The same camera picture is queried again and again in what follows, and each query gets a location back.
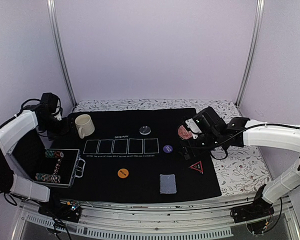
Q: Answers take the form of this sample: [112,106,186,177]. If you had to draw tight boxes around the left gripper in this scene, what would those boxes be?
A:
[40,114,77,141]

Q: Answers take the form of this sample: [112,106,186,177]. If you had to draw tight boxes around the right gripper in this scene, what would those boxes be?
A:
[177,131,222,160]

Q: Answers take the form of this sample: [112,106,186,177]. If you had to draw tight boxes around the purple small blind button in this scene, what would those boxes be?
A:
[163,145,173,154]

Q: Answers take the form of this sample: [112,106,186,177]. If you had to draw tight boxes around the blue playing card deck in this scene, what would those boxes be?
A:
[159,174,177,195]

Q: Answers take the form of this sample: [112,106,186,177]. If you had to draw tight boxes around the black round dealer button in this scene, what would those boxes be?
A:
[139,126,151,135]

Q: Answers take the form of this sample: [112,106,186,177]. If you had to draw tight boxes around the orange big blind button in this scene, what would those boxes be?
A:
[117,168,129,179]

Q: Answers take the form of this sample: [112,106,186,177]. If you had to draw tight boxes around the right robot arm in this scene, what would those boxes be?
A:
[180,107,300,218]

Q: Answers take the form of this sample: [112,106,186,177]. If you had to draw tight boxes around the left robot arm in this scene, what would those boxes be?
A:
[0,92,68,217]

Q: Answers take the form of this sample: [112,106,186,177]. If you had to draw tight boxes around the triangular all in button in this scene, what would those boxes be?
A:
[189,161,204,174]

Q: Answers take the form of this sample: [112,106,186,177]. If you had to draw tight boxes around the red patterned bowl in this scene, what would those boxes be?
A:
[177,125,193,141]

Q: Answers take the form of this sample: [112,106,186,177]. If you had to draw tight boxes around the upper poker chip row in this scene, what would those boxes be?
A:
[44,149,64,159]

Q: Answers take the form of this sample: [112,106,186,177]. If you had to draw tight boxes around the poker chip row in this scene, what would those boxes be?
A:
[44,149,64,159]
[35,173,61,184]

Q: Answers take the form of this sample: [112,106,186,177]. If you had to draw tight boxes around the cream ceramic mug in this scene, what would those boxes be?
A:
[74,114,95,139]

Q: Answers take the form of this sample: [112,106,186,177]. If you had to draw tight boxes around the aluminium poker chip case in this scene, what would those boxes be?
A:
[11,129,85,188]

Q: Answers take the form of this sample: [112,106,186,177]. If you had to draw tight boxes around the lower poker chip row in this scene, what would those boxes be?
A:
[35,173,61,184]

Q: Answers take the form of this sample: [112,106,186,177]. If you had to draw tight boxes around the black poker felt mat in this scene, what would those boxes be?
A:
[52,108,222,204]

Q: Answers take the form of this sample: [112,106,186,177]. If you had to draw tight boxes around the floral patterned tablecloth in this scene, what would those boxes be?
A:
[72,98,271,197]

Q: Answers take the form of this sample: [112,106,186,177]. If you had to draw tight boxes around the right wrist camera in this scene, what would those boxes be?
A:
[185,118,202,140]

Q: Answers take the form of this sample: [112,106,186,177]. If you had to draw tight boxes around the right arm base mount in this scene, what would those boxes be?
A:
[230,193,275,235]

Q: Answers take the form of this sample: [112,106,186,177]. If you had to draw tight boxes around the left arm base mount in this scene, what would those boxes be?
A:
[38,199,82,223]

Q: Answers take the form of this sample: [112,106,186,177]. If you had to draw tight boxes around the left aluminium frame post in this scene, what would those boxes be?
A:
[46,0,78,108]

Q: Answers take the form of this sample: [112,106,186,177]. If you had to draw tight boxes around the aluminium frame post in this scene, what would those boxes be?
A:
[235,0,265,109]
[46,0,78,108]

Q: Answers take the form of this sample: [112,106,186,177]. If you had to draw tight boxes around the right aluminium frame post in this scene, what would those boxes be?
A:
[235,0,265,109]

